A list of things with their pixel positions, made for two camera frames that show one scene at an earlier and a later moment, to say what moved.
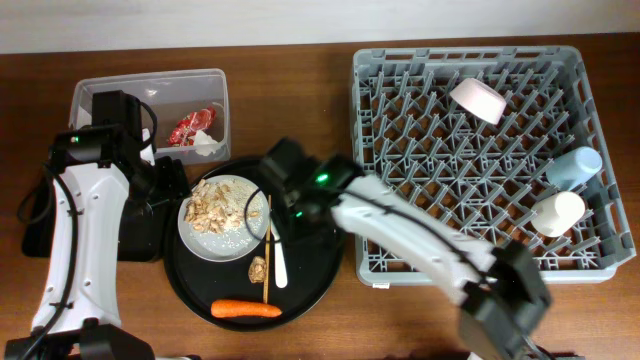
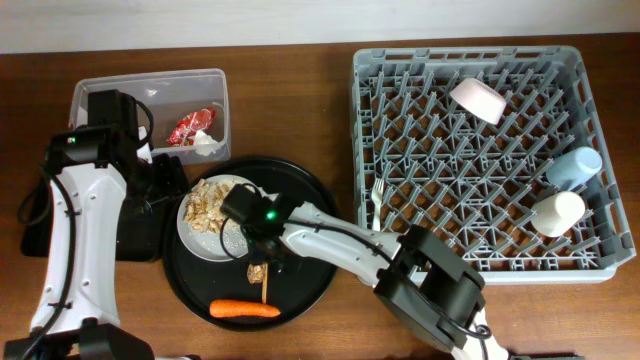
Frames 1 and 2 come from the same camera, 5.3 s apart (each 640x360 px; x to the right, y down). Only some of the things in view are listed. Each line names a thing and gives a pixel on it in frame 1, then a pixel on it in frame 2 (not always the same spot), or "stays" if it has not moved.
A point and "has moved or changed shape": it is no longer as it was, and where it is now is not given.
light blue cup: [574, 167] stays
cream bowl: [480, 97] stays
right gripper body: [295, 210] to [254, 232]
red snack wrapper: [183, 134] stays
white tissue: [204, 144] stays
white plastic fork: [280, 269] has moved or changed shape
